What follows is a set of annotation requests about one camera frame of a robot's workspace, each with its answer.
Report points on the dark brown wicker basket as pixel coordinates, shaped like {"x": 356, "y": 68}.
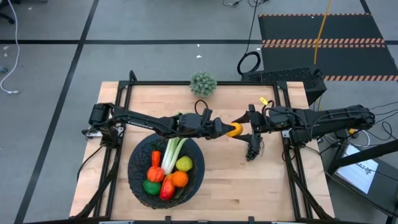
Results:
{"x": 138, "y": 174}

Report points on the red-orange carrot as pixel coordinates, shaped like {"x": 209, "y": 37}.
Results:
{"x": 156, "y": 158}

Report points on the yellow tag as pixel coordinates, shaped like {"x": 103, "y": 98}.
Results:
{"x": 263, "y": 100}

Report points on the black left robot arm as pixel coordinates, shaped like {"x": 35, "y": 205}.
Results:
{"x": 140, "y": 121}

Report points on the potted succulent plant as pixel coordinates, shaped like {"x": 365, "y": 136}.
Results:
{"x": 203, "y": 84}

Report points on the round dark blue placemat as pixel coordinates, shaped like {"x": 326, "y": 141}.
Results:
{"x": 200, "y": 155}

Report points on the orange fruit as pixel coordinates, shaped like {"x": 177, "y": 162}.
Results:
{"x": 179, "y": 179}

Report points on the black striped floor mat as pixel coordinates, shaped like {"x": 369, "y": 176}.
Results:
{"x": 342, "y": 28}

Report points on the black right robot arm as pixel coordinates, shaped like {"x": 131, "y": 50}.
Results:
{"x": 326, "y": 119}

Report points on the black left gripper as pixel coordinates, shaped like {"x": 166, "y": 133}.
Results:
{"x": 192, "y": 124}

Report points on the yellow lemon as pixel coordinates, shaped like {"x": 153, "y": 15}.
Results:
{"x": 237, "y": 130}

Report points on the green white celery stalk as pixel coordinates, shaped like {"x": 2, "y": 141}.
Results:
{"x": 171, "y": 155}

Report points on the black mesh computer tower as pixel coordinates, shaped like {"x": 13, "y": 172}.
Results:
{"x": 289, "y": 76}

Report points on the black aluminium table frame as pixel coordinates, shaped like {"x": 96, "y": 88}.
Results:
{"x": 155, "y": 83}

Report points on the red pepper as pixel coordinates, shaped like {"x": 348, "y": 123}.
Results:
{"x": 166, "y": 190}

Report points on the yellow-green apple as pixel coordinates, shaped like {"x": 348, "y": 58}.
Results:
{"x": 184, "y": 163}

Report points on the black stand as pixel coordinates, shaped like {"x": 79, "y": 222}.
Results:
{"x": 367, "y": 155}

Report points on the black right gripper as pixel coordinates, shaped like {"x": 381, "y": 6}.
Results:
{"x": 259, "y": 119}

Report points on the black chair base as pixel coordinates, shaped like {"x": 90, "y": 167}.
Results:
{"x": 6, "y": 17}

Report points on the black grape bunch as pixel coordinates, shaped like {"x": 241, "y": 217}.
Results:
{"x": 253, "y": 152}

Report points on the white paper sheet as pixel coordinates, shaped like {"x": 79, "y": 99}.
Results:
{"x": 357, "y": 174}

